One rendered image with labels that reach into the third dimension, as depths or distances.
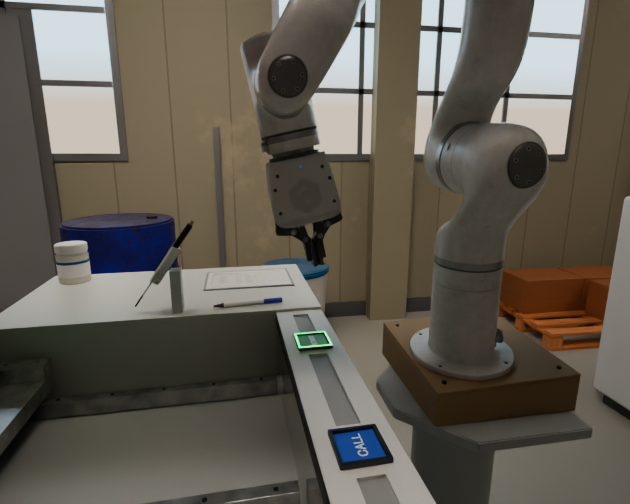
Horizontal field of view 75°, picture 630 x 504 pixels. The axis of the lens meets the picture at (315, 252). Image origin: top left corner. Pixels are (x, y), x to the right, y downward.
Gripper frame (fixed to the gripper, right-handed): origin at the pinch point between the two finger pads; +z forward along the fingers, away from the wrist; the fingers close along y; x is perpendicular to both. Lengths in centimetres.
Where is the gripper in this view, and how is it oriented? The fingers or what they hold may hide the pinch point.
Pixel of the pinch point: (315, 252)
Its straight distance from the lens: 65.0
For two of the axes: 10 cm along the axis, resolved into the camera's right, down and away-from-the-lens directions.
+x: -1.9, -2.2, 9.6
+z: 2.0, 9.4, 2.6
